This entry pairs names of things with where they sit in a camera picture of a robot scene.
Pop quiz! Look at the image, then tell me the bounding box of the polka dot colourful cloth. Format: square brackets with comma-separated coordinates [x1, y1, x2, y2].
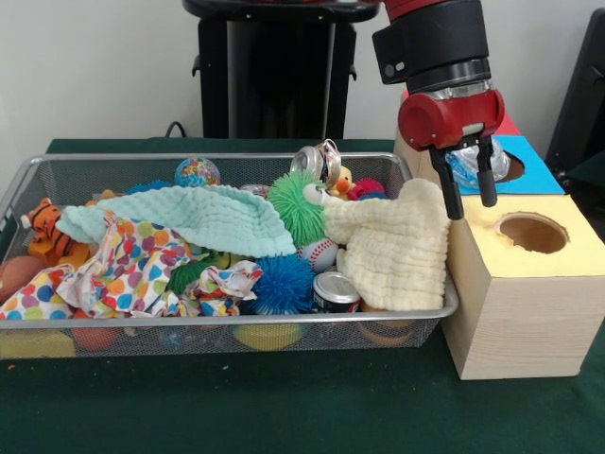
[0, 216, 264, 321]

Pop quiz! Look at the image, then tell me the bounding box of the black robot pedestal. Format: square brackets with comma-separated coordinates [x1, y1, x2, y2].
[182, 0, 381, 141]

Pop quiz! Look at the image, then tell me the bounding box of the blue spiky rubber ball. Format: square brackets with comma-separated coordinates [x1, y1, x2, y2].
[251, 253, 317, 316]

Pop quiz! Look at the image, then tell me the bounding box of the cream knitted cloth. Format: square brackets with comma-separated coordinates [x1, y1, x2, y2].
[321, 177, 456, 312]

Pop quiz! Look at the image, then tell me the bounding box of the brown toy football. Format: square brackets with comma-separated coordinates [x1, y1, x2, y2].
[0, 255, 44, 304]

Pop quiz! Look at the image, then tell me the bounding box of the wooden box with three holes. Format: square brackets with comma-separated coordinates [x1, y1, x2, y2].
[392, 90, 605, 381]

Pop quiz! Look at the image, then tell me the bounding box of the small globe ball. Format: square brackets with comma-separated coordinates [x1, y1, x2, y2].
[175, 157, 222, 188]

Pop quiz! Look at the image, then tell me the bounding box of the crushed silver can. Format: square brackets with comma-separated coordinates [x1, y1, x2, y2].
[290, 140, 343, 186]

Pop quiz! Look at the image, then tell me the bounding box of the black upright panel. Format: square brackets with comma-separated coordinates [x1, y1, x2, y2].
[546, 8, 605, 190]

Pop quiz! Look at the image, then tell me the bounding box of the white baseball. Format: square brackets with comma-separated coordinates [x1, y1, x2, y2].
[299, 236, 339, 274]

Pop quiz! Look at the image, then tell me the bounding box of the clear plastic bottle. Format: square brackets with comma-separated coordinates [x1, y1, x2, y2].
[446, 140, 512, 186]

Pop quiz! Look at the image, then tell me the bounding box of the mint green fuzzy cloth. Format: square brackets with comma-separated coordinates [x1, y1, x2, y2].
[57, 184, 297, 258]

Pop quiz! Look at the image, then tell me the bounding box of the green spiky rubber ball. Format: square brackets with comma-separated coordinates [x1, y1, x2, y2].
[269, 170, 332, 247]

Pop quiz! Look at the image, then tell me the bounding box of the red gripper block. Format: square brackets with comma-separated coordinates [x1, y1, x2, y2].
[397, 88, 508, 222]

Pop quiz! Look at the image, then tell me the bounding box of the black labelled silver can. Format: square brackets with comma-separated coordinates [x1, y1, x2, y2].
[312, 270, 363, 314]

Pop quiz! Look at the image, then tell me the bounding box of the shallow wire mesh bin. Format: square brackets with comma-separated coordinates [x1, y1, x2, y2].
[0, 151, 459, 358]

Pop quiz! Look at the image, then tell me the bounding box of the dark green side table cloth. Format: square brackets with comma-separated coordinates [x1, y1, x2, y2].
[565, 149, 605, 190]

